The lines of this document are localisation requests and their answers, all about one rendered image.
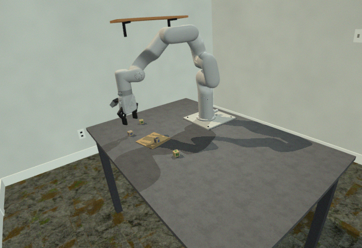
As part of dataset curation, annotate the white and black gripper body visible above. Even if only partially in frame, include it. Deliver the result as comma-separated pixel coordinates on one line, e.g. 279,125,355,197
118,93,137,114

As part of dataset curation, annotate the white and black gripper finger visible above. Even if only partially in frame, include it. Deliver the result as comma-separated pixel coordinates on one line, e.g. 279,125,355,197
132,103,138,119
117,107,127,125

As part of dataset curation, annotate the tan flat mat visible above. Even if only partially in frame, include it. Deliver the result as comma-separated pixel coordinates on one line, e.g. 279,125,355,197
136,132,171,149

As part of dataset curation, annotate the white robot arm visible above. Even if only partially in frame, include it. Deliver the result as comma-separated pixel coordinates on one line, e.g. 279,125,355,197
115,24,220,121

